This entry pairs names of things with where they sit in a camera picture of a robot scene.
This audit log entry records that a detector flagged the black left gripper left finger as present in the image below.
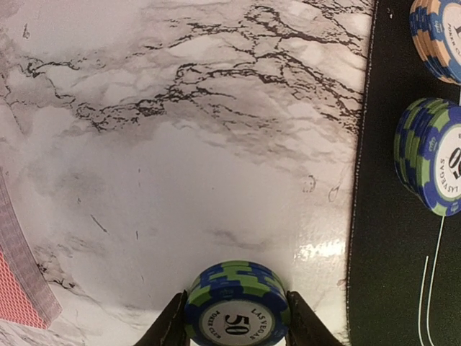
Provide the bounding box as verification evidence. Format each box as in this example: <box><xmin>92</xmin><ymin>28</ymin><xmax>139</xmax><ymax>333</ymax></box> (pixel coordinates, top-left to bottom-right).
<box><xmin>135</xmin><ymin>290</ymin><xmax>189</xmax><ymax>346</ymax></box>

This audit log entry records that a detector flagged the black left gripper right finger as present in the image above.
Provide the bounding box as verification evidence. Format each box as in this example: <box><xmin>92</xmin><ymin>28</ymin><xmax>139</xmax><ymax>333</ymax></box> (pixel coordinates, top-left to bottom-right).
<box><xmin>286</xmin><ymin>291</ymin><xmax>344</xmax><ymax>346</ymax></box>

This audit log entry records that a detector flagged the small green fifty chip stack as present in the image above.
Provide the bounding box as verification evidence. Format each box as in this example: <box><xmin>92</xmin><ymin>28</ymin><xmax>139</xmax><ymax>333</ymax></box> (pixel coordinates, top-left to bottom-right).
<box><xmin>393</xmin><ymin>97</ymin><xmax>460</xmax><ymax>217</ymax></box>

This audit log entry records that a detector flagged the small blue ten chip stack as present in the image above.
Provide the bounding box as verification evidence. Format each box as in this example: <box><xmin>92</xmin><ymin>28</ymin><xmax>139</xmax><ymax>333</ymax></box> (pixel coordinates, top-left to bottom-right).
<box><xmin>409</xmin><ymin>1</ymin><xmax>460</xmax><ymax>85</ymax></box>

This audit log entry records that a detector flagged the round black poker mat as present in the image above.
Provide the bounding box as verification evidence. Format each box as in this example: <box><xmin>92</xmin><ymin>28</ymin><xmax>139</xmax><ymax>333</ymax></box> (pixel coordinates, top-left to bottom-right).
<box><xmin>346</xmin><ymin>1</ymin><xmax>460</xmax><ymax>345</ymax></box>

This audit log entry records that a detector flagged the red playing card deck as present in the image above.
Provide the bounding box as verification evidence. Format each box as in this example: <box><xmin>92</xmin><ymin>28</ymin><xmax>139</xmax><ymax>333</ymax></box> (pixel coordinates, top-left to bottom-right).
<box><xmin>1</xmin><ymin>178</ymin><xmax>62</xmax><ymax>329</ymax></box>

